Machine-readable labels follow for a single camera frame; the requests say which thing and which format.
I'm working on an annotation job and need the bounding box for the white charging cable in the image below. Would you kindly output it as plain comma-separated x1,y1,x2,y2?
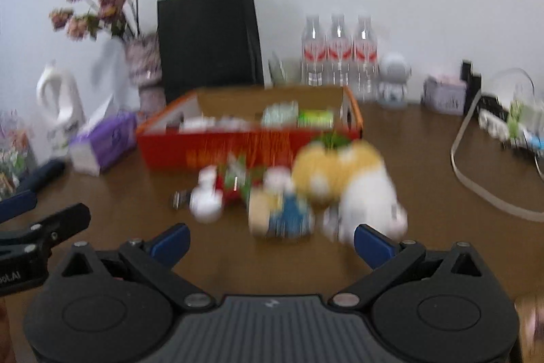
450,67,544,224

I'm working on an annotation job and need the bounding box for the red strawberry toy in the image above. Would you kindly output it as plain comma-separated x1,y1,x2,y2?
216,153,266,205

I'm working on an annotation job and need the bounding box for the blue snack bag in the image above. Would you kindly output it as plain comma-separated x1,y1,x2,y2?
247,188,315,240

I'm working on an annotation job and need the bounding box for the yellow white plush toy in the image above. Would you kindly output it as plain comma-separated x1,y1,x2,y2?
291,140,408,245

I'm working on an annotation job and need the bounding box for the black paper bag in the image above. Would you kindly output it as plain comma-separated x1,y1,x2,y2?
157,0,265,103

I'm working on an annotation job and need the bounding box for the left water bottle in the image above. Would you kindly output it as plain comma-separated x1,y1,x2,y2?
302,15,327,86

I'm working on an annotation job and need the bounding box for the white power strip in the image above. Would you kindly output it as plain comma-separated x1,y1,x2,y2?
478,110,543,155

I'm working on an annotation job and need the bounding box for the right water bottle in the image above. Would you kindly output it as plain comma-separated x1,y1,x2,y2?
353,14,378,101

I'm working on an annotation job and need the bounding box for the white detergent jug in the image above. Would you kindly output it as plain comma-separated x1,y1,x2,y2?
36,63,86,158

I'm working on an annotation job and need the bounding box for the white round lid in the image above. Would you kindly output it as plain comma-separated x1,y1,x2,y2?
263,167,295,194

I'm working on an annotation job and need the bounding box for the purple tissue pack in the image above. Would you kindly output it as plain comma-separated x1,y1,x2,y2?
68,97,137,176

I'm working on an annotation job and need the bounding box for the white robot figurine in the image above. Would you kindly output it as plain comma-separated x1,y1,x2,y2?
377,52,411,109

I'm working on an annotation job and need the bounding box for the purple textured vase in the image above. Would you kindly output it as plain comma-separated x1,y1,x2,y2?
124,32,166,116

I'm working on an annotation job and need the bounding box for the orange cardboard box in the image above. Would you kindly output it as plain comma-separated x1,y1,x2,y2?
136,86,363,170

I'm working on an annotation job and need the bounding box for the glass cup with spoon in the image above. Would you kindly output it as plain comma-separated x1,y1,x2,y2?
268,52,303,86

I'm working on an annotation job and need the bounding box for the small clear packet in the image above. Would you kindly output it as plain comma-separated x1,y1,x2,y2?
322,205,342,241

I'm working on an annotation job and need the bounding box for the green white plastic bag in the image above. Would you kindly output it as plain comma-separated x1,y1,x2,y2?
261,101,299,128

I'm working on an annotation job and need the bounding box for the middle water bottle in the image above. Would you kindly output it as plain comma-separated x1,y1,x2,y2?
327,13,353,86

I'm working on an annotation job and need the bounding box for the small tin box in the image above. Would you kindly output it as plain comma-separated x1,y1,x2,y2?
421,76,466,115

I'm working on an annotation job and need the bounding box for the dark blue case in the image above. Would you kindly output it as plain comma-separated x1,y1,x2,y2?
17,159,66,194

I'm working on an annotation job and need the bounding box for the water bottle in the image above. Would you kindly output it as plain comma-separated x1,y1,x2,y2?
302,15,327,86
327,13,353,86
353,14,378,101

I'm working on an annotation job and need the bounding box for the small black sachet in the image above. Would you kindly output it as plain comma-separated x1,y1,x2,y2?
171,190,191,210

